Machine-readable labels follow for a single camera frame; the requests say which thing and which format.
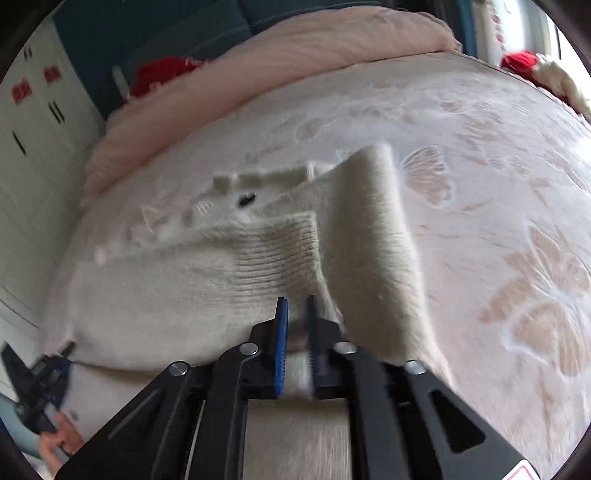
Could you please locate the red pillow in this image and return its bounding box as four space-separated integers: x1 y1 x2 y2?
129 56 208 99

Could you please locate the red and cream cloth pile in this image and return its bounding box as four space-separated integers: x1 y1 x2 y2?
501 51 591 121

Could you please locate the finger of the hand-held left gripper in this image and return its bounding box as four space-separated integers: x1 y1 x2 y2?
1 342 77 411

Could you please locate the pink floral bed blanket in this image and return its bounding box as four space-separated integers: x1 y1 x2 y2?
39 51 591 480

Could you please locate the cream knit sweater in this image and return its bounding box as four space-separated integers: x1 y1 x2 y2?
69 144 455 480

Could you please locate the white wardrobe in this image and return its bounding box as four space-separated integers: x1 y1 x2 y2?
0 18 108 324

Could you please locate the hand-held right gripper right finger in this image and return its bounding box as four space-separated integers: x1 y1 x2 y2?
307 295 542 480

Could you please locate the teal padded headboard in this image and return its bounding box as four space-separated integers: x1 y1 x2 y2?
53 0 398 121

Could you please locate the person's left hand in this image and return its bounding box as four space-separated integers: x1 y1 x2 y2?
38 412 85 476

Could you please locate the pink folded quilt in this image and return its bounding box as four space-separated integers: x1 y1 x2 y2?
83 6 462 195

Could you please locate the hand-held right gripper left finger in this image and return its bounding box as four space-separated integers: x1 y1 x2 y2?
54 296 290 480

